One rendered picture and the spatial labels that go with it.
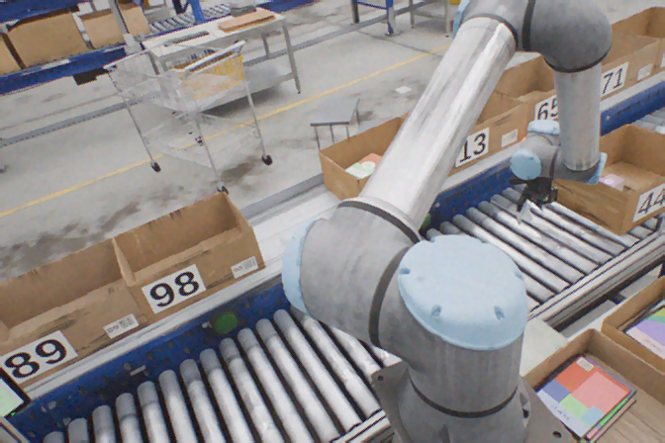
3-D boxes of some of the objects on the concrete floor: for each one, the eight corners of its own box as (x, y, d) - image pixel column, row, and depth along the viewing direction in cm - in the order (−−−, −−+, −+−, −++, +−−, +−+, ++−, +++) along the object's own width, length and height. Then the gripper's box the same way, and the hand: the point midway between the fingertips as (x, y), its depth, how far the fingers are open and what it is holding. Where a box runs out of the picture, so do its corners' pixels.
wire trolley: (151, 172, 418) (96, 55, 358) (201, 142, 451) (157, 32, 390) (232, 202, 358) (183, 69, 297) (281, 165, 390) (246, 39, 329)
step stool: (383, 172, 357) (376, 120, 331) (320, 173, 371) (309, 123, 345) (390, 144, 389) (384, 94, 363) (332, 146, 403) (323, 99, 377)
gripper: (533, 186, 147) (527, 236, 160) (571, 166, 153) (563, 217, 165) (512, 176, 154) (508, 224, 166) (548, 156, 159) (542, 206, 171)
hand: (528, 216), depth 167 cm, fingers open, 10 cm apart
